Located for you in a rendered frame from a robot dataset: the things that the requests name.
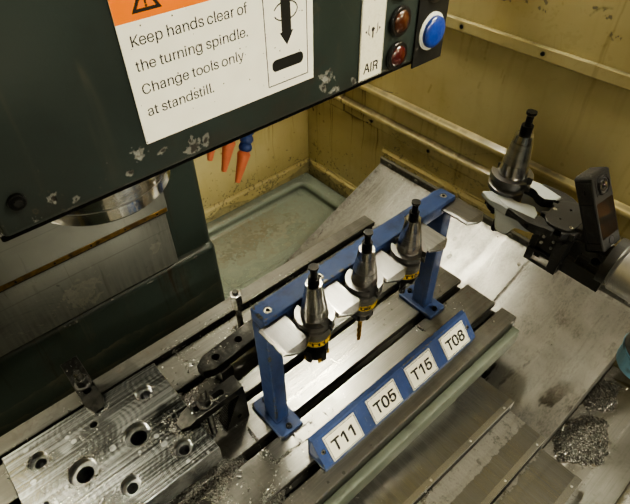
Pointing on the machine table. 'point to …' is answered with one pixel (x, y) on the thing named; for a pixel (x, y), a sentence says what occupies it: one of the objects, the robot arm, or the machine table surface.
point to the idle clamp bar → (208, 365)
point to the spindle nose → (118, 204)
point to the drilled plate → (115, 450)
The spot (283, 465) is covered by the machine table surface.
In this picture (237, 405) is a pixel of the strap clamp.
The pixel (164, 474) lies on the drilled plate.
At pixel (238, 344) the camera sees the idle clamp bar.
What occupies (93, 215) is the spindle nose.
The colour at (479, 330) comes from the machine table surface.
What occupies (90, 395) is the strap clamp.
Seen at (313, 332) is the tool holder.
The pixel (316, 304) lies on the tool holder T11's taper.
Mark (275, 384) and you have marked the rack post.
